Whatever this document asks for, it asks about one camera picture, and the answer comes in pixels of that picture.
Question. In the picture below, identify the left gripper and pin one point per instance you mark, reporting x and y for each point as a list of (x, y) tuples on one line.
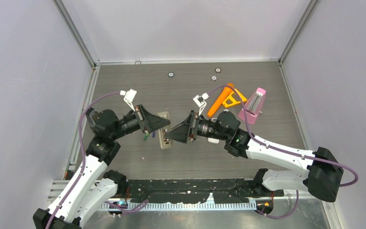
[(147, 122)]

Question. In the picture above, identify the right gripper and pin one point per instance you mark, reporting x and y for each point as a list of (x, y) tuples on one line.
[(188, 129)]

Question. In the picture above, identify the white beige remote control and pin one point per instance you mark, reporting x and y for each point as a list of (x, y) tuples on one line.
[(165, 143)]

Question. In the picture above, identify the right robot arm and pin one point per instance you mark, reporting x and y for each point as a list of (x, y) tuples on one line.
[(317, 172)]

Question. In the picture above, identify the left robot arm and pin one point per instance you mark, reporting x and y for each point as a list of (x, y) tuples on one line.
[(91, 184)]

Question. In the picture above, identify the white grey remote control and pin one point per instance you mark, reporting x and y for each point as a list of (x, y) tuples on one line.
[(213, 140)]

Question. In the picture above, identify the yellow triangle ruler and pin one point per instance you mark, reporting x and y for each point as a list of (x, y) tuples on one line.
[(234, 98)]

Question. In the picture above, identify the transparent black metronome cover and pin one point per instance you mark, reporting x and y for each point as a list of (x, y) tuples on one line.
[(91, 115)]

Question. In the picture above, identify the grey poker chip upper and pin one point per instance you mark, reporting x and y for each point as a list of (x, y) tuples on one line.
[(214, 78)]

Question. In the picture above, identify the pink metronome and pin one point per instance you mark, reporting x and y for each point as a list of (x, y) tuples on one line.
[(253, 107)]

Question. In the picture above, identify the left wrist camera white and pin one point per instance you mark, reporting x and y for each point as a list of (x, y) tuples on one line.
[(128, 97)]

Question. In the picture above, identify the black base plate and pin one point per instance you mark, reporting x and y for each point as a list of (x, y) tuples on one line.
[(192, 191)]

